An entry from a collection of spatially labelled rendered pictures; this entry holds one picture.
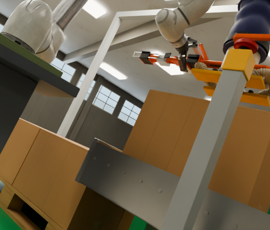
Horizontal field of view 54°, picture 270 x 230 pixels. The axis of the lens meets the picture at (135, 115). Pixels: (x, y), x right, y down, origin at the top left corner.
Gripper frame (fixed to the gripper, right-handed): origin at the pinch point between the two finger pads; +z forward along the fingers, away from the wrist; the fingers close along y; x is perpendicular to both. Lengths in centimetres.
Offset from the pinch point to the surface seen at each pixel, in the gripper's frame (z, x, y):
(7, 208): -19, -70, 122
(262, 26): -8.0, 33.7, -18.8
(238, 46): -53, 45, 23
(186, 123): -22, 22, 42
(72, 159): -20, -36, 78
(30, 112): 522, -994, 35
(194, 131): -22, 27, 45
